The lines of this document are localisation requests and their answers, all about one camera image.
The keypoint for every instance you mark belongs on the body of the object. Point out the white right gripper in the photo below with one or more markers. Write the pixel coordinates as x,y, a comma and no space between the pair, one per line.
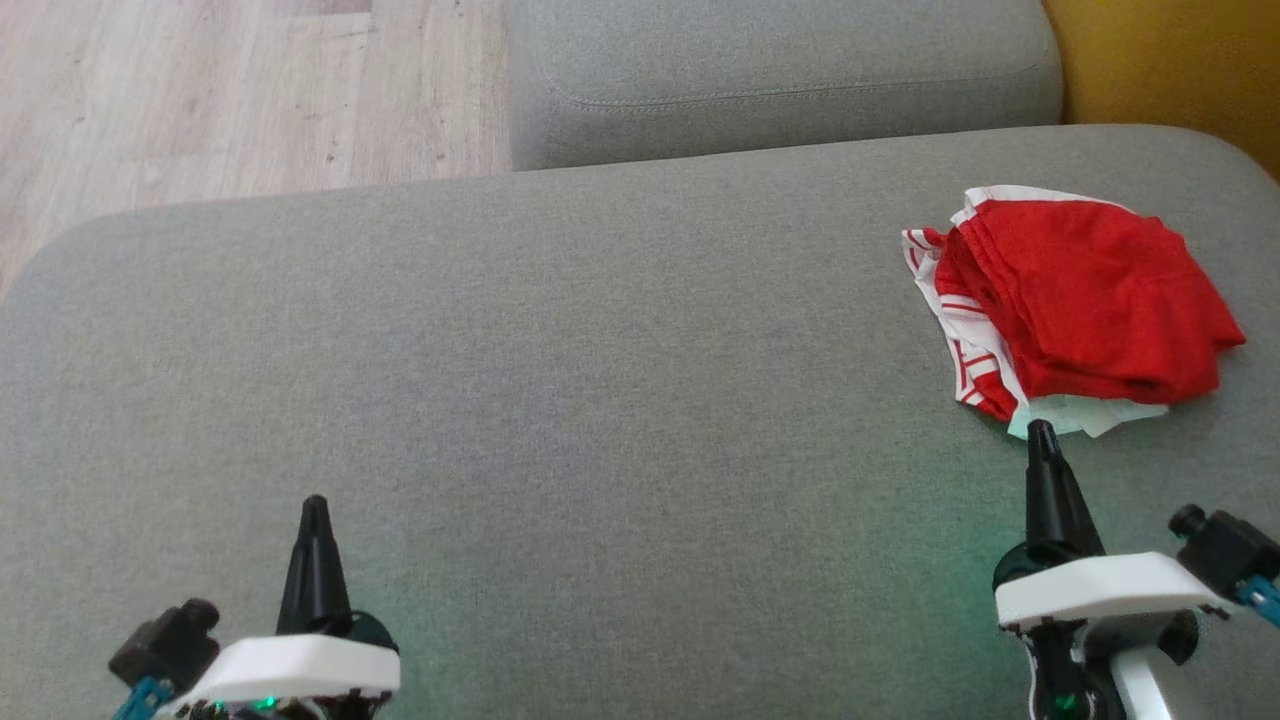
1090,590

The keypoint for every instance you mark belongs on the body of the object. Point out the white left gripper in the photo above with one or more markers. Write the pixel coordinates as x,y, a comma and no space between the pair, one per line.
290,670

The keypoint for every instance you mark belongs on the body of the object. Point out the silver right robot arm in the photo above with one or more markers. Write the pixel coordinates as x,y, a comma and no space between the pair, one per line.
1140,690

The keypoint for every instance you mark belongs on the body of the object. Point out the red garment with striped trim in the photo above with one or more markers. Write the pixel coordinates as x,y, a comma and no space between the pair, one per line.
1100,300

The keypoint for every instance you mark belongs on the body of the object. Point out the grey sofa ottoman cushion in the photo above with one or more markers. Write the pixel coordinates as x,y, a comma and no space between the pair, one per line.
600,400

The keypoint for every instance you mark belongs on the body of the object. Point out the yellow sofa back cushion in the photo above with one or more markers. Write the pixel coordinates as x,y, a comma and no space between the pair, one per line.
1180,60

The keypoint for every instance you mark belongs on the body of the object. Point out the grey sofa seat cushion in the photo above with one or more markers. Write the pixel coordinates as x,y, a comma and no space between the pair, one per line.
780,70

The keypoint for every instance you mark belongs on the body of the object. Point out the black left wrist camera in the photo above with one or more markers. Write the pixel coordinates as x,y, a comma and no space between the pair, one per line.
165,645

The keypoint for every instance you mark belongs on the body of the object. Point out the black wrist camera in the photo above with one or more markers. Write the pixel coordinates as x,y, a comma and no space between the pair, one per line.
165,645
1230,550

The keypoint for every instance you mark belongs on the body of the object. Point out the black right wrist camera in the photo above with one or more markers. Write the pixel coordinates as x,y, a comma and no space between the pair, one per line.
1230,550

